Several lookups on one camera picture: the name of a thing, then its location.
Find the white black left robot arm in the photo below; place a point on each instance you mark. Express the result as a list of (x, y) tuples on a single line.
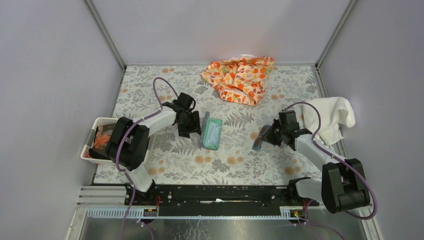
[(139, 178)]

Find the blue frame sunglasses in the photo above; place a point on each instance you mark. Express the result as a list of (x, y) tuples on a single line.
[(257, 144)]

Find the dark blue glasses case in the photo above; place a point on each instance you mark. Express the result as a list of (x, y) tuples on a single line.
[(205, 126)]

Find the floral grey tablecloth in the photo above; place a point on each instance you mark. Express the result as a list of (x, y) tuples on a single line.
[(178, 160)]

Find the light blue cleaning cloth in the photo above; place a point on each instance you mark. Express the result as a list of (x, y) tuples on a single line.
[(213, 135)]

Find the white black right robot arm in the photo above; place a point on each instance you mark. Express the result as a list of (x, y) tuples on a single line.
[(341, 187)]

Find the orange floral fabric bag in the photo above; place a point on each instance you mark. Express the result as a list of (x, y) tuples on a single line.
[(241, 79)]

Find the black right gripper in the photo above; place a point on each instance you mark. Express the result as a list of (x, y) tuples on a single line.
[(268, 137)]

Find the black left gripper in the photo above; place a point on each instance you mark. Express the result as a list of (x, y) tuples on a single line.
[(195, 127)]

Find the white perforated plastic basket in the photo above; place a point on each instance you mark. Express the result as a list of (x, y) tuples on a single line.
[(133, 150)]

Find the white towel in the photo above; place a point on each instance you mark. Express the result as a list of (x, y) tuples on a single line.
[(328, 113)]

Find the aluminium frame profile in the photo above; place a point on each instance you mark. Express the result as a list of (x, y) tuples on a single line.
[(107, 201)]

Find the black pouch in basket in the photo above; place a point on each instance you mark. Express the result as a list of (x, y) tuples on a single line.
[(102, 136)]

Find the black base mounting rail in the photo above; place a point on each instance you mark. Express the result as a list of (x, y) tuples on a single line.
[(170, 200)]

